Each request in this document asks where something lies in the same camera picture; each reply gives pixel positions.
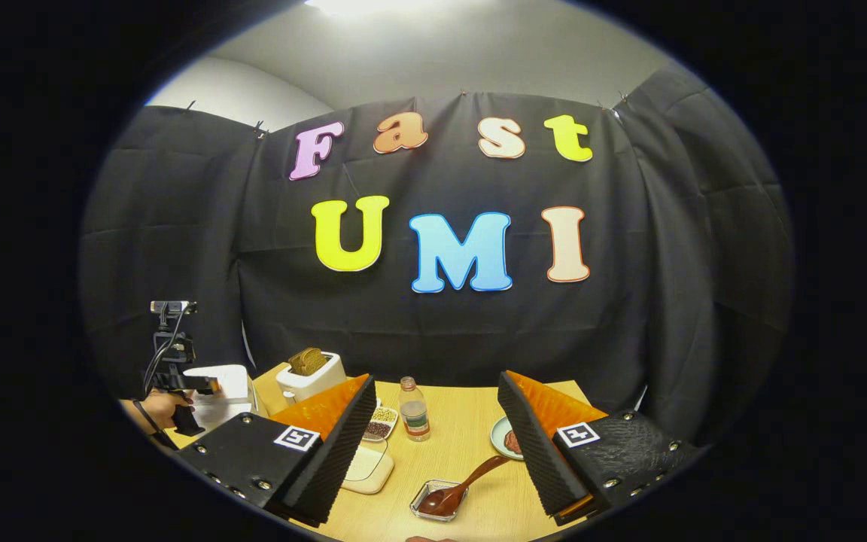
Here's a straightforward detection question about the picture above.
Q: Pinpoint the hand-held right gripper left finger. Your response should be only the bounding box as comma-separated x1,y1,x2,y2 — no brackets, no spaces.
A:
175,374,378,528

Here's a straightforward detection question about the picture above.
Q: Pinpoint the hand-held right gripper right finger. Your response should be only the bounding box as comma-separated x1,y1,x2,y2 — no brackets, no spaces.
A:
497,370,705,528

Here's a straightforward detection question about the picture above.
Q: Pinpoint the white rice cooker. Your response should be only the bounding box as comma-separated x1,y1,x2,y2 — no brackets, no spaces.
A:
178,364,260,436

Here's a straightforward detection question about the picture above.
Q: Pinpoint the cream rice box clear lid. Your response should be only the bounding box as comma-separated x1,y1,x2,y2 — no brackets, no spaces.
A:
339,440,395,495

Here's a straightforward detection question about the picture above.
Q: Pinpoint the brown wooden spoon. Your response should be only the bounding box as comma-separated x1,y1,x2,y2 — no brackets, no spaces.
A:
418,455,511,518

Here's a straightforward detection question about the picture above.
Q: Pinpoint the wire chopstick holder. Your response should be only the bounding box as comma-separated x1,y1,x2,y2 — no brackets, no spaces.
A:
409,480,470,522

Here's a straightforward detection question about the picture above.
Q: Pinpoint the pale green plate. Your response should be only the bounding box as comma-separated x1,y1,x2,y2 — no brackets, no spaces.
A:
491,416,525,461

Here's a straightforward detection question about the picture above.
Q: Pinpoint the white divided bean dish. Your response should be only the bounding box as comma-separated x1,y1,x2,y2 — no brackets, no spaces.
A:
362,405,399,443

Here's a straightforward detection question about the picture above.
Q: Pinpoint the white toaster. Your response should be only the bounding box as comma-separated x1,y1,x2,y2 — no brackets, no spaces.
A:
275,352,348,403

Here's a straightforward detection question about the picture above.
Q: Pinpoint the clear plastic bottle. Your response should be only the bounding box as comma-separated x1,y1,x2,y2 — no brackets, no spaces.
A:
400,376,432,443

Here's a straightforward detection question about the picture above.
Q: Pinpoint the black backdrop cloth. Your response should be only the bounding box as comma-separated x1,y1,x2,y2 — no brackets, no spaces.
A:
80,64,796,445

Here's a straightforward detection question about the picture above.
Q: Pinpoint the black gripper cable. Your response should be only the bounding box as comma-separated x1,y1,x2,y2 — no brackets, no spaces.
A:
142,320,186,396

